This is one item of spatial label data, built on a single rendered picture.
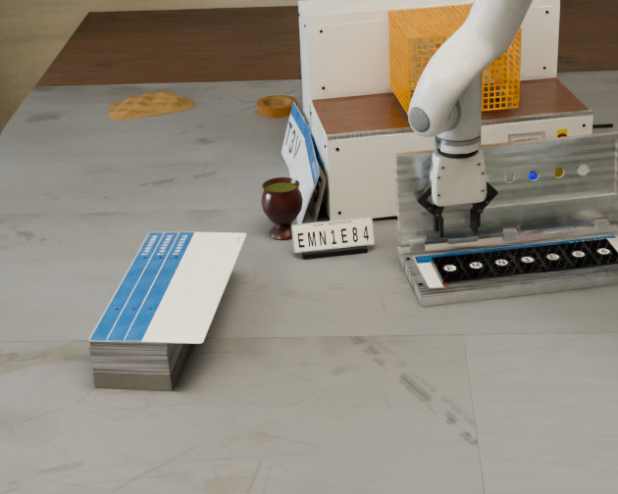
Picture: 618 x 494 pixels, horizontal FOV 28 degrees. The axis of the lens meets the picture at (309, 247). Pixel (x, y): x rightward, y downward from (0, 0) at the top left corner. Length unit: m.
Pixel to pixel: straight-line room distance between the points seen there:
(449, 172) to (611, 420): 0.58
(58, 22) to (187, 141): 1.34
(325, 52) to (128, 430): 1.03
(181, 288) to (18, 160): 0.98
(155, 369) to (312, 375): 0.26
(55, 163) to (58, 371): 0.94
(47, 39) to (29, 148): 1.25
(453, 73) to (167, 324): 0.64
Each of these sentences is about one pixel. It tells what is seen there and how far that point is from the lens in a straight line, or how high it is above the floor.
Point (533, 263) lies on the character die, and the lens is 2.31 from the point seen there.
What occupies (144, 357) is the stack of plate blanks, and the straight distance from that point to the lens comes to 2.01.
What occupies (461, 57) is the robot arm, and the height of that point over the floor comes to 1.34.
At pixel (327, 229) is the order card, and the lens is 2.41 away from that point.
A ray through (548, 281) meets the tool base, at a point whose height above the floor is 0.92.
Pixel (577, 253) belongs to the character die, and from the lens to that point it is 2.36.
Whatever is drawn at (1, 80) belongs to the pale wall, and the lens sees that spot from 4.37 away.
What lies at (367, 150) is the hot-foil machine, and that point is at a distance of 2.47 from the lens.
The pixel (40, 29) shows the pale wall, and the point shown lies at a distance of 4.28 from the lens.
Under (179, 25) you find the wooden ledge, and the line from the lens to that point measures 3.97.
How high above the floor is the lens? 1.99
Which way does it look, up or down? 27 degrees down
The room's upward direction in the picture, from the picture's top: 3 degrees counter-clockwise
